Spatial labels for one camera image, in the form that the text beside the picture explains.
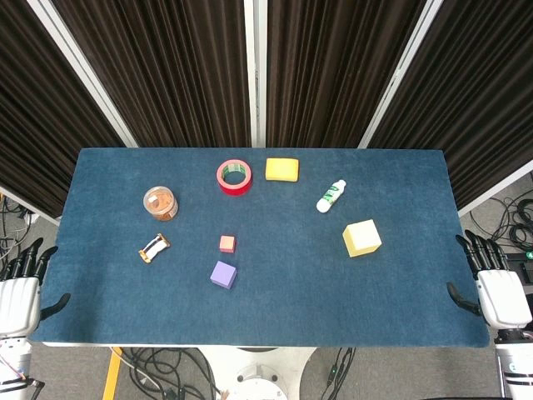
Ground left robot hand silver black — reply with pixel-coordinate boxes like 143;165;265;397
0;237;72;338

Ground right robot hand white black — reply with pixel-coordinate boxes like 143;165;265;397
446;230;533;330

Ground large yellow foam cube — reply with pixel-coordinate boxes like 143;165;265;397
341;219;383;258

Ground purple foam cube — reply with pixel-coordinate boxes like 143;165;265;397
209;260;238;289

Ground yellow sponge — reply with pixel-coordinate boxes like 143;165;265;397
265;157;301;183

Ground black power strip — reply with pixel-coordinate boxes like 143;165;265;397
501;249;533;285

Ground brown white snack packet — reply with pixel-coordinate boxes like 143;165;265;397
138;233;172;265

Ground clear jar orange snacks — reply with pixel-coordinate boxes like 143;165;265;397
142;186;179;223

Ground dark pleated partition panel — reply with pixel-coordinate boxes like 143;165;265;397
357;0;533;218
0;0;138;228
254;0;442;149
52;0;256;148

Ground white bottle green label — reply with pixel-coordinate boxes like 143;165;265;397
316;179;347;214

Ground blue table mat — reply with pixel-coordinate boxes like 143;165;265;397
31;147;491;348

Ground red tape roll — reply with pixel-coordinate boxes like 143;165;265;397
216;158;253;197

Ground black coiled floor cables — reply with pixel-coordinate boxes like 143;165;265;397
470;172;533;252

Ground black floor cable tangle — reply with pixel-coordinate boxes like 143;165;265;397
120;347;224;400

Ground black cable green light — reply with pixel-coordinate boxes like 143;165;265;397
326;347;357;395

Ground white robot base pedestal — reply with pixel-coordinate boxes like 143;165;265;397
199;347;317;400

